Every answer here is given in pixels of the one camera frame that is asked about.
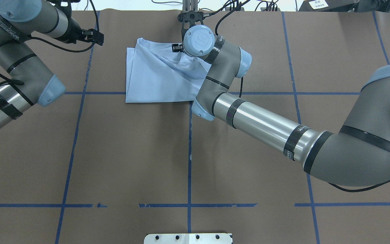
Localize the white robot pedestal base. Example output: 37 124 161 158
144 233 233 244

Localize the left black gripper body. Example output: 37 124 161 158
67 18 93 44

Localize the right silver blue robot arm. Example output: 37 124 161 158
172 24 390 188

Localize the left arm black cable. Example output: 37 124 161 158
0 0 101 88

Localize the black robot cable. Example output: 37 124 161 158
327 169 390 193

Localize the light blue t-shirt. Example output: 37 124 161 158
125 38 211 103

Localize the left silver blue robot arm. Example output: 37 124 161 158
0 0 104 128

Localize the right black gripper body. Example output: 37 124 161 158
171 43 184 53

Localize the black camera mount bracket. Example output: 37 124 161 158
177 0 206 41

